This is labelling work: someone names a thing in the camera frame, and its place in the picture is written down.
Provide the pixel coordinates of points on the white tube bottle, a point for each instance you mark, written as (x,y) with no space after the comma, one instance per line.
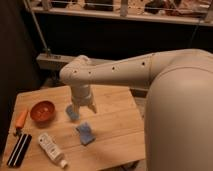
(52,150)

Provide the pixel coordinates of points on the red bowl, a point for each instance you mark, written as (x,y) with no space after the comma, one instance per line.
(42,111)

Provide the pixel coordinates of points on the black striped eraser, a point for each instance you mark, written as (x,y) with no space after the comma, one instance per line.
(19,151)

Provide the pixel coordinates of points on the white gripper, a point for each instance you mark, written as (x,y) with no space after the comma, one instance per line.
(82,95)

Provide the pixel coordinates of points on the upper shelf with clutter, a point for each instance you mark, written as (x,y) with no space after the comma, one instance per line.
(186,12)

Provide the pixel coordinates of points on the metal pole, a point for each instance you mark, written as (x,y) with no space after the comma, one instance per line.
(45,47)

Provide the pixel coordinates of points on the blue block under gripper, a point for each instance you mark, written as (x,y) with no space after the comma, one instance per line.
(72,115)

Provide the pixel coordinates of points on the grey metal rail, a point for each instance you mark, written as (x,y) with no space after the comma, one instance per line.
(57,62)

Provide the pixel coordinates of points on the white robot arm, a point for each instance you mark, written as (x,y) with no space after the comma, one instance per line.
(179,104)

